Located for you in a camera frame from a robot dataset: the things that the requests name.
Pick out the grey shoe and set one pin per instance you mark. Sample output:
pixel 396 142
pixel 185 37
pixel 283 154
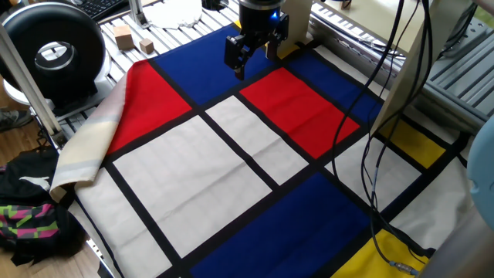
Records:
pixel 13 119

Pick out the large wooden block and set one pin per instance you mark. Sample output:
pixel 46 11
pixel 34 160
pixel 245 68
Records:
pixel 123 38

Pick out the silver UR5 robot arm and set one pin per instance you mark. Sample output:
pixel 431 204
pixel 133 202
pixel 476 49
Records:
pixel 482 173

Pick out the Mondrian pattern cloth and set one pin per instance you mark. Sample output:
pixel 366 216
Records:
pixel 185 181

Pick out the cream wooden shelf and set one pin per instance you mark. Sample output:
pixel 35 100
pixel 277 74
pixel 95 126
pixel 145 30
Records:
pixel 386 23

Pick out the black round object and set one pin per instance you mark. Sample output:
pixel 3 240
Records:
pixel 214 4

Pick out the aluminium frame post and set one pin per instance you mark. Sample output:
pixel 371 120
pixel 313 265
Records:
pixel 27 83

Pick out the aluminium profile rail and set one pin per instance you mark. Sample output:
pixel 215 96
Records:
pixel 339 34

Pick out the white crumpled sheet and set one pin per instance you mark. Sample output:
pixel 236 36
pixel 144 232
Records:
pixel 173 15

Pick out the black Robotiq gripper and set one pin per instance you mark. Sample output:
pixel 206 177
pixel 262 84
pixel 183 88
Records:
pixel 258 17

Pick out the black keyboard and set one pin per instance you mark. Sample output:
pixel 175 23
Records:
pixel 100 7

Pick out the black backpack colourful pattern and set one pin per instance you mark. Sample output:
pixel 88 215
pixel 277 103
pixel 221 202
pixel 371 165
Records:
pixel 31 228

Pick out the short aluminium post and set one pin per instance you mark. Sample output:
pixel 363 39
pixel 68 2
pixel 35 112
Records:
pixel 137 13

